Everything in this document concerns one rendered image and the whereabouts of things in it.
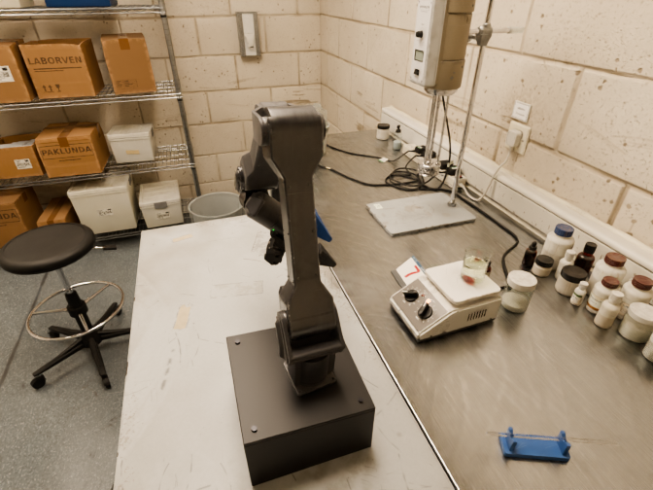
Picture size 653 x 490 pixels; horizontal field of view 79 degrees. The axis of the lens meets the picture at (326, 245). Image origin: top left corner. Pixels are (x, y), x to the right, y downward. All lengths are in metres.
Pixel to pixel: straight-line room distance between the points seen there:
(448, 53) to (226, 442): 0.99
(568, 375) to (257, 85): 2.68
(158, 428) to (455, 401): 0.51
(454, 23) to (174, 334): 0.96
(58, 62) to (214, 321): 2.07
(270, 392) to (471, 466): 0.33
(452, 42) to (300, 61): 2.10
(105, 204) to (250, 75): 1.31
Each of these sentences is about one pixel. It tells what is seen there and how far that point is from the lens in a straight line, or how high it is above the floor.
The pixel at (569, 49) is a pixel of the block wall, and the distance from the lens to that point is 1.30.
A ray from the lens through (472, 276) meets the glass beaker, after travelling 0.88.
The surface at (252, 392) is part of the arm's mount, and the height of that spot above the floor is 1.02.
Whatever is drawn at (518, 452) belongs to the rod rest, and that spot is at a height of 0.91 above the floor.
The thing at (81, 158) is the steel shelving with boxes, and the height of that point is 0.66.
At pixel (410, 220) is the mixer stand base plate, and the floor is 0.91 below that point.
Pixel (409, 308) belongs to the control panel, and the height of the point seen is 0.94.
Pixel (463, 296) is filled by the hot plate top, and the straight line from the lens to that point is 0.87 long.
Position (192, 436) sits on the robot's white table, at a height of 0.90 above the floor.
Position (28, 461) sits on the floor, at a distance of 2.07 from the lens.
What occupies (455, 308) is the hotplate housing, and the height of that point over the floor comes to 0.97.
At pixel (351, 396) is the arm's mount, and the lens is 0.64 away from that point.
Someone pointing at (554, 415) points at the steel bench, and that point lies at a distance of 0.84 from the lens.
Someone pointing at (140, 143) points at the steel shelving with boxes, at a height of 0.69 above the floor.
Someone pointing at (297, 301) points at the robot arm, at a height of 1.16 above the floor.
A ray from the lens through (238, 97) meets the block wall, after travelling 3.09.
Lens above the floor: 1.52
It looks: 33 degrees down
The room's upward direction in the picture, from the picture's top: straight up
